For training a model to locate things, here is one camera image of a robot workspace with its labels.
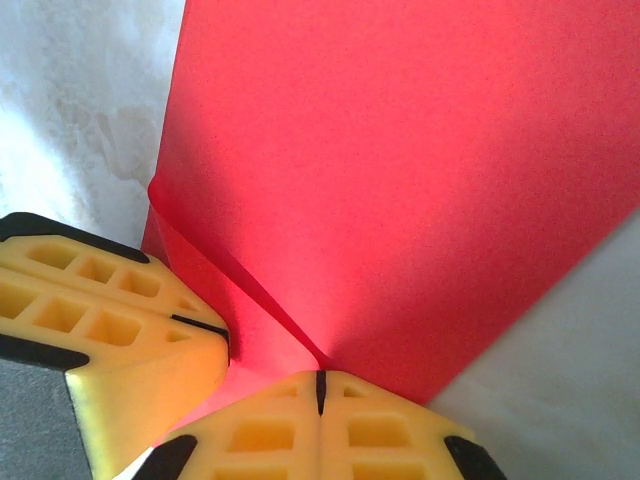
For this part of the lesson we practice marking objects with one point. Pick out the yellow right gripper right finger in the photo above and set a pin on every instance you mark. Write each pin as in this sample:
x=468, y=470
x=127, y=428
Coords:
x=390, y=435

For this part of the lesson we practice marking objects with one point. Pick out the red paper sheet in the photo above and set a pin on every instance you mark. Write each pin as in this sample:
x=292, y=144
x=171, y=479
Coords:
x=375, y=175

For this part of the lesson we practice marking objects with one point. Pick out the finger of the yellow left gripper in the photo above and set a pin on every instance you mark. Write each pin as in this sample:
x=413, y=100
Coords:
x=75, y=270
x=150, y=360

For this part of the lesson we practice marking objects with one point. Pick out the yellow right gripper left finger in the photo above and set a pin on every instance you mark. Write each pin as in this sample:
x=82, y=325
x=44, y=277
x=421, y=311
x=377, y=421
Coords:
x=260, y=435

